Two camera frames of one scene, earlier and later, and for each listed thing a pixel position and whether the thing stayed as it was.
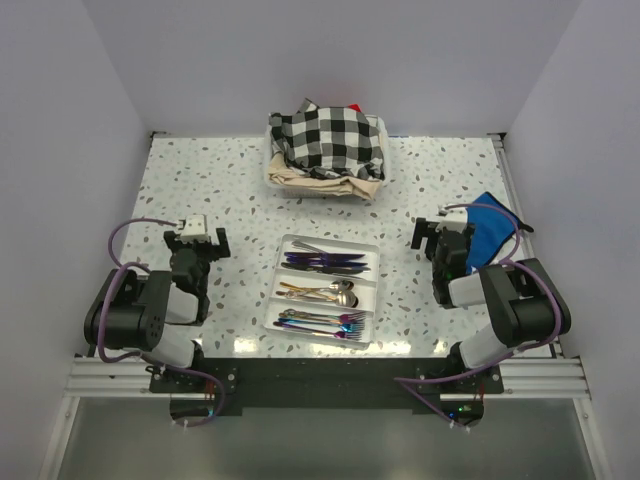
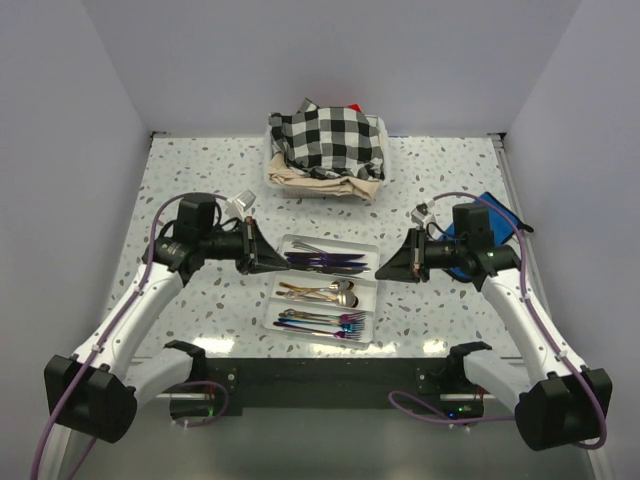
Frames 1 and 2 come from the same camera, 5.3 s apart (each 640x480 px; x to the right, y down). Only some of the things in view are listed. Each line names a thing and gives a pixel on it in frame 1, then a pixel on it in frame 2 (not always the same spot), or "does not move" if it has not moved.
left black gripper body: [216, 248] -> [250, 245]
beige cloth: [283, 172] does not move
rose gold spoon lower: [343, 298] does not move
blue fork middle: [353, 328] does not move
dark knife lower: [330, 270] does not move
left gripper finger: [172, 243] -> [269, 261]
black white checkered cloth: [321, 141] does not move
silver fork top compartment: [302, 245] does not move
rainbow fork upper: [347, 317] does not move
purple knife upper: [328, 257] does not move
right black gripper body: [420, 234] -> [415, 254]
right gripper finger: [421, 231] -> [396, 269]
